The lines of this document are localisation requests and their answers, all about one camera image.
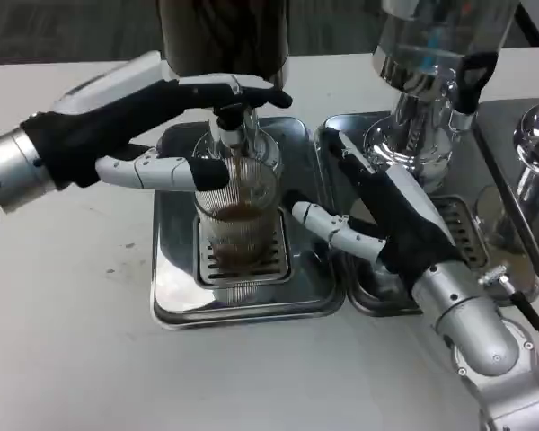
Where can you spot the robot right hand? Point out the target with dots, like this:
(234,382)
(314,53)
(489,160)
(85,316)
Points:
(409,233)

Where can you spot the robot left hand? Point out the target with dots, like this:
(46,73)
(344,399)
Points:
(94,130)

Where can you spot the black tap of dark dispenser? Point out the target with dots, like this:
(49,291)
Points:
(229,117)

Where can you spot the clear ribbed glass cup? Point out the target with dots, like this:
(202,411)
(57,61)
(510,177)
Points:
(251,215)

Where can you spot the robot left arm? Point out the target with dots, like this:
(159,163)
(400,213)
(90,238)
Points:
(13,170)

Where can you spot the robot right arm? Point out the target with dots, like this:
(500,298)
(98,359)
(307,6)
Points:
(467,314)

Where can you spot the slotted steel drip grid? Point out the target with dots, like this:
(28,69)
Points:
(279,269)
(462,229)

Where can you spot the steel drip tray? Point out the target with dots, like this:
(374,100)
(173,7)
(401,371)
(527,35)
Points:
(368,292)
(179,296)

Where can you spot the clear drink dispenser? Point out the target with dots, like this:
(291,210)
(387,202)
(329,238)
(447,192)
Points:
(400,143)

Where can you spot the dark drink dispenser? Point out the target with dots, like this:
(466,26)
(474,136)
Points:
(224,36)

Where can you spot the black tap of clear dispenser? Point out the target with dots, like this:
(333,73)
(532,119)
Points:
(474,81)

